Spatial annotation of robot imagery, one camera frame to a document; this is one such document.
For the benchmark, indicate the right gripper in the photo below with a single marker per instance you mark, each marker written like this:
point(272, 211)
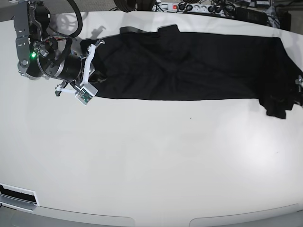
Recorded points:
point(96, 78)

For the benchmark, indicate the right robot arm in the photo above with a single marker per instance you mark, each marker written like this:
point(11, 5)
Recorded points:
point(50, 56)

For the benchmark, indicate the black power adapter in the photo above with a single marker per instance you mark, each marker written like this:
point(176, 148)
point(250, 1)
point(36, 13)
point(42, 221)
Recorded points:
point(251, 16)

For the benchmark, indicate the white power strip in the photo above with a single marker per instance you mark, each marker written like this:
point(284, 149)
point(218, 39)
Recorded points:
point(216, 7)

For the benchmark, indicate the black t-shirt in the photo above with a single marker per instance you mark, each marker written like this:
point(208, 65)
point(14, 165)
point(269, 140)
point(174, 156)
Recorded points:
point(170, 65)

